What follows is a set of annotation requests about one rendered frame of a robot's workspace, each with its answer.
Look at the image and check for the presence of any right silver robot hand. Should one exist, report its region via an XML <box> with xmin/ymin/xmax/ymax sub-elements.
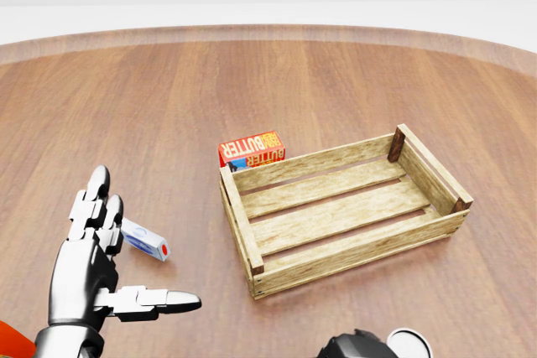
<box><xmin>315</xmin><ymin>328</ymin><xmax>399</xmax><ymax>358</ymax></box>

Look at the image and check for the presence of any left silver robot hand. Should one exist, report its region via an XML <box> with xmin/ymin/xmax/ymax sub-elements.
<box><xmin>47</xmin><ymin>164</ymin><xmax>203</xmax><ymax>333</ymax></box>

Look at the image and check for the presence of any wooden slat tray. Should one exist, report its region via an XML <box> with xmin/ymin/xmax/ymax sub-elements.
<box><xmin>218</xmin><ymin>123</ymin><xmax>475</xmax><ymax>301</ymax></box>

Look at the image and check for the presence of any white round tin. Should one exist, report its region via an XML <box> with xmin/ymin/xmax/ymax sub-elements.
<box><xmin>386</xmin><ymin>328</ymin><xmax>433</xmax><ymax>358</ymax></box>

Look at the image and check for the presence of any white and blue box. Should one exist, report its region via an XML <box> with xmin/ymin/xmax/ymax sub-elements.
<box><xmin>120</xmin><ymin>217</ymin><xmax>171</xmax><ymax>263</ymax></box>

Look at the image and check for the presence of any orange-red object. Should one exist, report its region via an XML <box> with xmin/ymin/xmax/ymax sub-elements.
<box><xmin>0</xmin><ymin>319</ymin><xmax>38</xmax><ymax>358</ymax></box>

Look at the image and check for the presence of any red butter box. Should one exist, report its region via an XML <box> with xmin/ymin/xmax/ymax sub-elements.
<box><xmin>217</xmin><ymin>130</ymin><xmax>287</xmax><ymax>174</ymax></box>

